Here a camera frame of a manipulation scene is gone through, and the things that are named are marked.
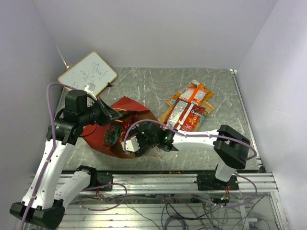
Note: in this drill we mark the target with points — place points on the orange cracker snack pack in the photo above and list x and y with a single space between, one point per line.
193 95

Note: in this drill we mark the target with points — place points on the small whiteboard yellow frame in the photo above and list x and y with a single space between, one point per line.
92 69

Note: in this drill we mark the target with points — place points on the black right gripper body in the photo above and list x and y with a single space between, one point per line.
144 143

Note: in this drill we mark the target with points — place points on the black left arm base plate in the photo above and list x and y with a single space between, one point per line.
100 179

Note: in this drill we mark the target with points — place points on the teal candy snack pack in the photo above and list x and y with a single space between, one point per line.
111 136

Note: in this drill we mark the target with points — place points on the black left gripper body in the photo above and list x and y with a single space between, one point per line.
96 113

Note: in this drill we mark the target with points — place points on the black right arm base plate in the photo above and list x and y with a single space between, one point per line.
206 181

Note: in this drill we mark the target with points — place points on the aluminium rail frame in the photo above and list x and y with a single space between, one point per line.
172 201

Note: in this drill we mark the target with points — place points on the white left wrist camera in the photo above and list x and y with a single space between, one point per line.
89 88

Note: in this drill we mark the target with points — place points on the red foil snack pack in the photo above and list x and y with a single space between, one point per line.
125 122

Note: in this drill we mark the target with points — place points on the red paper bag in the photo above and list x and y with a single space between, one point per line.
94 135

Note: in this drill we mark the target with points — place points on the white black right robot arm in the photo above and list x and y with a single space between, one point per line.
231 146

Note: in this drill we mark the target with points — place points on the orange chip bag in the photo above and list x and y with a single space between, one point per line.
194 83

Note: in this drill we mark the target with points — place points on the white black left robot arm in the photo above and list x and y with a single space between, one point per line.
44 204

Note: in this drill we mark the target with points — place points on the yellow chip bag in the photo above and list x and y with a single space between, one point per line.
208 109

